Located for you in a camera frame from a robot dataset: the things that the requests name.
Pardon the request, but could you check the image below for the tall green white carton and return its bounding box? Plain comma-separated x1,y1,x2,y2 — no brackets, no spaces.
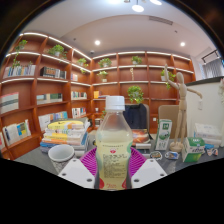
154,118,173,151

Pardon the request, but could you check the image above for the dark office chair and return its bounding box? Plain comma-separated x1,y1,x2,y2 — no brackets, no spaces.
122,103,151,131

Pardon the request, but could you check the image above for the white partition with dark top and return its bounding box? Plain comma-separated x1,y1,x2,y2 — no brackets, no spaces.
184,75,224,148

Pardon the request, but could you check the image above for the colourful book stack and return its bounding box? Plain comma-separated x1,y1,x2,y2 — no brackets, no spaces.
39,117,92,158

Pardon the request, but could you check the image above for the branched ceiling lamp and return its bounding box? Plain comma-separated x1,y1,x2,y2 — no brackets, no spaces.
123,0,163,14

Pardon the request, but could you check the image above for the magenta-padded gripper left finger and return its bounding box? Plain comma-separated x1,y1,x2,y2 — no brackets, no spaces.
57,147,98,190

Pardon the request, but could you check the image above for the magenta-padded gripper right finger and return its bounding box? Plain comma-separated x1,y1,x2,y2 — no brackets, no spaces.
128,147,168,190

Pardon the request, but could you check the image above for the grey curtain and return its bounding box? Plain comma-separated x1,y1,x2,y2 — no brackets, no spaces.
203,58,224,79

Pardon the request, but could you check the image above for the wooden artist mannequin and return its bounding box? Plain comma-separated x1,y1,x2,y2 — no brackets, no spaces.
163,63,204,153

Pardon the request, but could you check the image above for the white ceramic vase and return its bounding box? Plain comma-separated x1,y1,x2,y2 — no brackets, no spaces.
219,111,224,148

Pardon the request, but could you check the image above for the black track light rail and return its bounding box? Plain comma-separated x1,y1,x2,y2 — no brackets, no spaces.
200,49,221,63

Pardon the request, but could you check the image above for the small green white box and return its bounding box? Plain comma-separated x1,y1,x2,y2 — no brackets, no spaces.
181,136,206,164

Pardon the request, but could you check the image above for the brown lit shelf unit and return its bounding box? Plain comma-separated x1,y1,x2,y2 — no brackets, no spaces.
0,31,196,161

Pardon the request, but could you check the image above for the white patterned mug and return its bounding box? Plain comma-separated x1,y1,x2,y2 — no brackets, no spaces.
47,143,76,175

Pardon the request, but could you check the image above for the ceiling air vent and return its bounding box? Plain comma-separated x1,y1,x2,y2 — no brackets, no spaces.
148,15,174,26

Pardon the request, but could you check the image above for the tan chair back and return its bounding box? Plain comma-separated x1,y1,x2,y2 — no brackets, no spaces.
157,104,181,139

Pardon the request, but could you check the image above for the clear bottle with yellow drink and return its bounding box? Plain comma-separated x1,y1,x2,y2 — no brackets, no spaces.
95,95,134,191

